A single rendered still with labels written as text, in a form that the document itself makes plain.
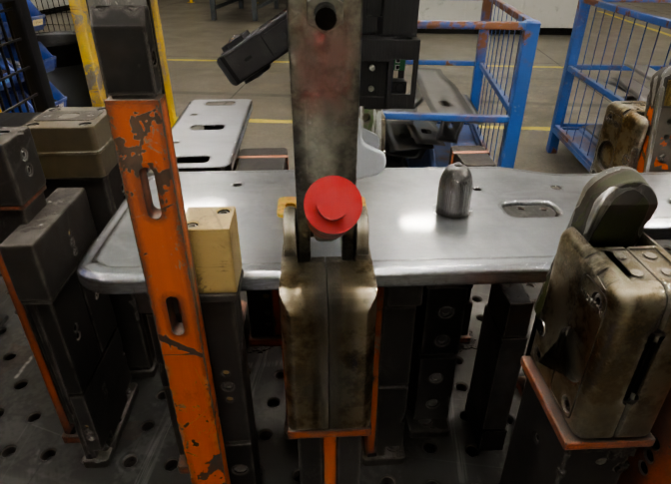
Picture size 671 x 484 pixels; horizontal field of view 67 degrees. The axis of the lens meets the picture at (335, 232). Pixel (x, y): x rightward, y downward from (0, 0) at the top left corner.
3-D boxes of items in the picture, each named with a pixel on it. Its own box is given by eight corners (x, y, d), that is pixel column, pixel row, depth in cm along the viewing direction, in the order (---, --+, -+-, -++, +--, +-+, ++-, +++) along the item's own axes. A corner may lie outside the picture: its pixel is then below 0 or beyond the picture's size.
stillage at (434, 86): (355, 141, 357) (359, -8, 310) (471, 145, 349) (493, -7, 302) (337, 223, 254) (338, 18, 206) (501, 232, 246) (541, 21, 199)
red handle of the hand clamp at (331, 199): (355, 213, 34) (389, 172, 19) (356, 244, 34) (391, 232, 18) (294, 214, 34) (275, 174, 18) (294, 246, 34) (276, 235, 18)
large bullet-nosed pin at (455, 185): (461, 217, 51) (470, 155, 48) (470, 233, 49) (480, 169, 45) (430, 218, 51) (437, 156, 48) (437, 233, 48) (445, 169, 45)
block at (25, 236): (140, 388, 69) (85, 186, 54) (110, 468, 58) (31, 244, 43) (117, 388, 69) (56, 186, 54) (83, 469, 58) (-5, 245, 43)
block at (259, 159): (305, 304, 85) (299, 145, 71) (305, 351, 75) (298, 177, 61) (248, 306, 84) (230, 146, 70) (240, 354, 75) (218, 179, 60)
